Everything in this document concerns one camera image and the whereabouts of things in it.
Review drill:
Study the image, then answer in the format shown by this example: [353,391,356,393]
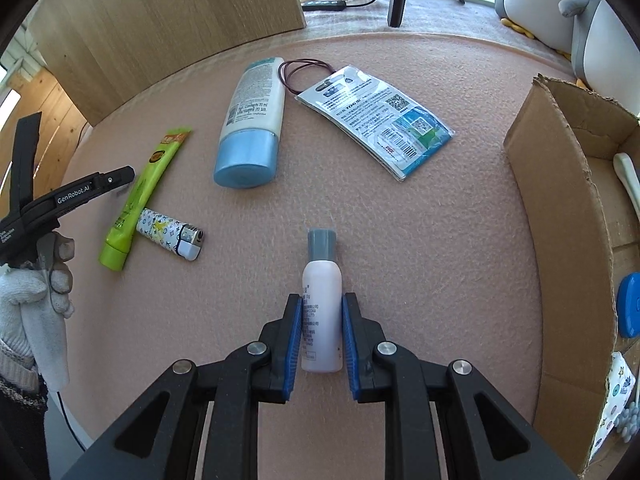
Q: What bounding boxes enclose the star print tissue pack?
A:
[587,351,633,463]

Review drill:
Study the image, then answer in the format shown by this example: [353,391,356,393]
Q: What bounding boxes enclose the cardboard box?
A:
[502,74,640,478]

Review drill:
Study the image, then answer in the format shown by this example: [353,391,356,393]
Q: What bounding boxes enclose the blue round tape measure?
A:
[617,272,640,339]

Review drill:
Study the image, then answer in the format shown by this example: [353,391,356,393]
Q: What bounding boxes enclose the white lotion bottle blue cap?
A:
[213,56,286,190]

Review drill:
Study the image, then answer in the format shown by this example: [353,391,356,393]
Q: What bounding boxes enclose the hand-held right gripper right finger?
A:
[341,292,581,480]

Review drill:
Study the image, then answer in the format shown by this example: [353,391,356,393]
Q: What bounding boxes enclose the purple hair tie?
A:
[277,59,333,95]

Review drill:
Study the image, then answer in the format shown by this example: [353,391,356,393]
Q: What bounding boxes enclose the silver blue packet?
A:
[295,66,456,182]

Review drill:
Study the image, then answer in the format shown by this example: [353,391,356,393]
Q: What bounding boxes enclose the green tube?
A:
[98,126,193,272]

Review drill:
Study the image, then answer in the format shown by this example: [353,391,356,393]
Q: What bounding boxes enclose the white patterned lighter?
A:
[136,208,205,262]

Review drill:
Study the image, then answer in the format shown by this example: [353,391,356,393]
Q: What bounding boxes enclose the large penguin plush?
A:
[484,0,587,58]

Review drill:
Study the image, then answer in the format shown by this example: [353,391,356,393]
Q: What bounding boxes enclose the pine slat panel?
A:
[0,67,93,221]

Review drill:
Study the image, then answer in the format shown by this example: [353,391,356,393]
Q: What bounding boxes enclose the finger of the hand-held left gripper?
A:
[9,112,44,216]
[99,165,137,195]

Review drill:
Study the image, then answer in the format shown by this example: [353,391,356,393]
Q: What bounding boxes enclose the small penguin plush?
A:
[558,0,640,118]

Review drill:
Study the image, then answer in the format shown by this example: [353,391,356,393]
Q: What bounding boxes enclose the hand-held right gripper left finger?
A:
[60,292,304,480]

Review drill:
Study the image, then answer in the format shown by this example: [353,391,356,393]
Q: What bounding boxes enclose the small white bottle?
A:
[301,229,346,374]

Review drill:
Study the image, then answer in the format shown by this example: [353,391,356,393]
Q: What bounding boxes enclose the light wood board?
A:
[27,0,307,128]

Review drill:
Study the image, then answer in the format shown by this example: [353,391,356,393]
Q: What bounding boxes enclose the person's left forearm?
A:
[0,345,51,480]

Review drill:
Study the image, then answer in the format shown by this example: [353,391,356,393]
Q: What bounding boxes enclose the plaid cloth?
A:
[300,0,576,81]

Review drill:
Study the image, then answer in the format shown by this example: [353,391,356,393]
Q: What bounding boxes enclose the person's left hand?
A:
[0,230,76,392]

